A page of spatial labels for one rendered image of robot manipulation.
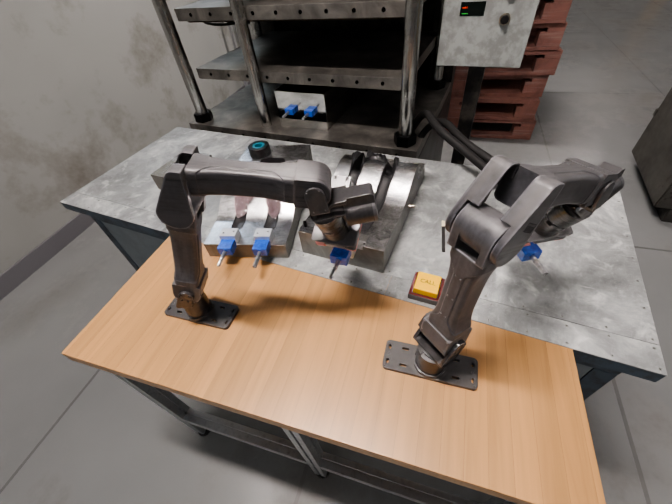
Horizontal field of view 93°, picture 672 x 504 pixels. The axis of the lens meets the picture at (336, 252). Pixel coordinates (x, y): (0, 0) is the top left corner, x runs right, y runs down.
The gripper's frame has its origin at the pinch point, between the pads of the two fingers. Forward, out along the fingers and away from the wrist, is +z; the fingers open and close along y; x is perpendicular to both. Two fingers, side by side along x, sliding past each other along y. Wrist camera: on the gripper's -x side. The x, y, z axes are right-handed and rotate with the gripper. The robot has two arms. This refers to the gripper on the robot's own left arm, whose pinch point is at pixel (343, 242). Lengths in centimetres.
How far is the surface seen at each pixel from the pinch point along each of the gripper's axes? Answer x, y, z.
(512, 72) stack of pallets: -205, -60, 154
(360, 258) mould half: 0.4, -2.5, 12.3
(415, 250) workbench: -6.9, -16.6, 20.6
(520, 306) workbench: 4.8, -44.2, 14.1
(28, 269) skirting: 32, 237, 87
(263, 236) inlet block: 0.2, 26.3, 7.8
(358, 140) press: -65, 19, 53
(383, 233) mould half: -7.4, -7.6, 10.6
